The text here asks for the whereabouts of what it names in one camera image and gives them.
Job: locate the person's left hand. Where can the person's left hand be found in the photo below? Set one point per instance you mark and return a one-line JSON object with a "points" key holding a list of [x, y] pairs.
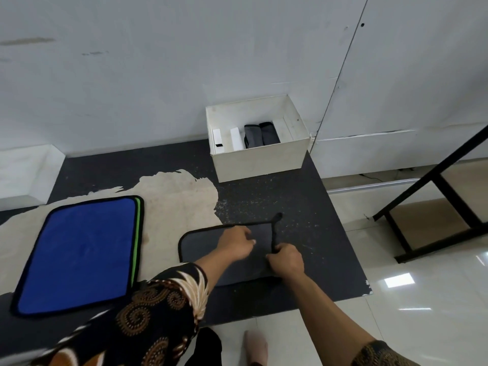
{"points": [[236, 243]]}

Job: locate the person's right hand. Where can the person's right hand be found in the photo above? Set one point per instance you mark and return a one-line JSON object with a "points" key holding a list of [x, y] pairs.
{"points": [[288, 263]]}

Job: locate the yellow microfibre cloth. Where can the yellow microfibre cloth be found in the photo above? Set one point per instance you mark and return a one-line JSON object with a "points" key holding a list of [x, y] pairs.
{"points": [[202, 243]]}

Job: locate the white box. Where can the white box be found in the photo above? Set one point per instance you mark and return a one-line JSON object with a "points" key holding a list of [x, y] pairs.
{"points": [[263, 163]]}

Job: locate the stack of microfibre cloths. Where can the stack of microfibre cloths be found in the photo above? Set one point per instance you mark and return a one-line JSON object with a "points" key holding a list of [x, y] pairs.
{"points": [[80, 255]]}

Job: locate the person's right forearm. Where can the person's right forearm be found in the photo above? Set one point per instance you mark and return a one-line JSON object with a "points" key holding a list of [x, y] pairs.
{"points": [[328, 320]]}

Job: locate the person's left forearm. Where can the person's left forearm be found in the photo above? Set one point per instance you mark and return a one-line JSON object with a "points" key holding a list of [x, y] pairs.
{"points": [[213, 272]]}

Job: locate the person's right foot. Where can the person's right foot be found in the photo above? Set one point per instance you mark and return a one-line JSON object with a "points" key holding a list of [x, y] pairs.
{"points": [[256, 348]]}

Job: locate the person's dark trousers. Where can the person's dark trousers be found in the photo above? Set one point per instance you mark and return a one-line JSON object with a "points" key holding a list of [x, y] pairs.
{"points": [[207, 346]]}

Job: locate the person's patterned left sleeve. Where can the person's patterned left sleeve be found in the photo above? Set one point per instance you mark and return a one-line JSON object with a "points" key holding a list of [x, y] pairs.
{"points": [[145, 316]]}

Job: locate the person's patterned sleeve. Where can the person's patterned sleeve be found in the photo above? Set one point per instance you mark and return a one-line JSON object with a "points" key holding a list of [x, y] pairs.
{"points": [[381, 356], [145, 316]]}

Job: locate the person's patterned right sleeve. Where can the person's patterned right sleeve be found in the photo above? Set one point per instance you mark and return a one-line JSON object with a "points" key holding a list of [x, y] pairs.
{"points": [[381, 356]]}

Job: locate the white flat box lid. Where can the white flat box lid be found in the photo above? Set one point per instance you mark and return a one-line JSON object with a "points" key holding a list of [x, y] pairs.
{"points": [[23, 175]]}

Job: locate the metal floor rail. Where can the metal floor rail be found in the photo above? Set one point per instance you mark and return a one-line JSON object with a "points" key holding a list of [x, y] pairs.
{"points": [[373, 185]]}

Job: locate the black stool frame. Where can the black stool frame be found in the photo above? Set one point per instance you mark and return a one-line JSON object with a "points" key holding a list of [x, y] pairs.
{"points": [[400, 232]]}

